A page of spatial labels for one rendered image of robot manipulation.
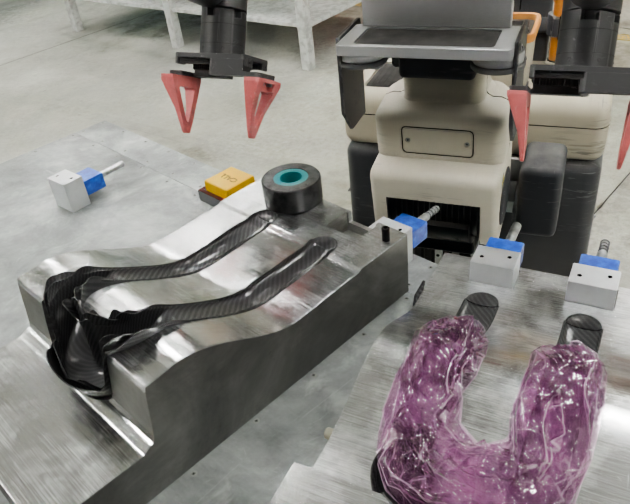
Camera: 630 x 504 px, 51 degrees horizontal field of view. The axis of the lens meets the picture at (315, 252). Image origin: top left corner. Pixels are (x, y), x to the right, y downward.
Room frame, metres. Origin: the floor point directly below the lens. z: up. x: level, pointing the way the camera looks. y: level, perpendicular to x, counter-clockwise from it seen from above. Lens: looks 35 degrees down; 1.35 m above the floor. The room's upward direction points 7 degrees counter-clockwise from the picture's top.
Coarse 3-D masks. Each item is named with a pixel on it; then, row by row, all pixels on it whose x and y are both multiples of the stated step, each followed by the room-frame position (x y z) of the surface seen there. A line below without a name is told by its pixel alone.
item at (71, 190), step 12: (108, 168) 1.06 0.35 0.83; (48, 180) 1.01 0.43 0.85; (60, 180) 0.99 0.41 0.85; (72, 180) 0.99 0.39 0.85; (84, 180) 1.01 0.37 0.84; (96, 180) 1.02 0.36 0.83; (60, 192) 0.99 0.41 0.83; (72, 192) 0.98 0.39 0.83; (84, 192) 1.00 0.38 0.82; (60, 204) 1.00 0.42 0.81; (72, 204) 0.98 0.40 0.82; (84, 204) 0.99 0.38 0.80
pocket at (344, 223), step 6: (342, 216) 0.72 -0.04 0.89; (348, 216) 0.73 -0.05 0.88; (330, 222) 0.71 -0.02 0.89; (336, 222) 0.72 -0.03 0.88; (342, 222) 0.72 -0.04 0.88; (348, 222) 0.73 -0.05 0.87; (354, 222) 0.73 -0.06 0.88; (336, 228) 0.72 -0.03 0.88; (342, 228) 0.72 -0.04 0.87; (348, 228) 0.73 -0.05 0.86; (354, 228) 0.72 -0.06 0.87; (360, 228) 0.71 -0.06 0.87; (366, 228) 0.71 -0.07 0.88; (348, 234) 0.72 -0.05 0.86; (354, 234) 0.71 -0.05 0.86; (360, 234) 0.71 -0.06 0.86
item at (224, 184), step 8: (232, 168) 1.00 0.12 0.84; (216, 176) 0.97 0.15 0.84; (224, 176) 0.97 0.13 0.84; (232, 176) 0.97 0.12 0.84; (240, 176) 0.96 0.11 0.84; (248, 176) 0.96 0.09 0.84; (208, 184) 0.96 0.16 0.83; (216, 184) 0.95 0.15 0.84; (224, 184) 0.94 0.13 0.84; (232, 184) 0.94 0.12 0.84; (240, 184) 0.94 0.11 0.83; (248, 184) 0.95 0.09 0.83; (216, 192) 0.94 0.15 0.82; (224, 192) 0.93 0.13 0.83; (232, 192) 0.93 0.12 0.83
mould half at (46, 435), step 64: (256, 192) 0.81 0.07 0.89; (64, 256) 0.64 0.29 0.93; (128, 256) 0.67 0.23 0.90; (256, 256) 0.66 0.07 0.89; (384, 256) 0.63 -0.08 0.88; (256, 320) 0.53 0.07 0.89; (320, 320) 0.56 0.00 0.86; (0, 384) 0.52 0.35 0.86; (64, 384) 0.50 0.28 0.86; (128, 384) 0.44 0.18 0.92; (192, 384) 0.44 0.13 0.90; (256, 384) 0.49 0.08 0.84; (0, 448) 0.43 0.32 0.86; (64, 448) 0.42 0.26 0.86; (128, 448) 0.41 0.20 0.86; (192, 448) 0.43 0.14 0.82
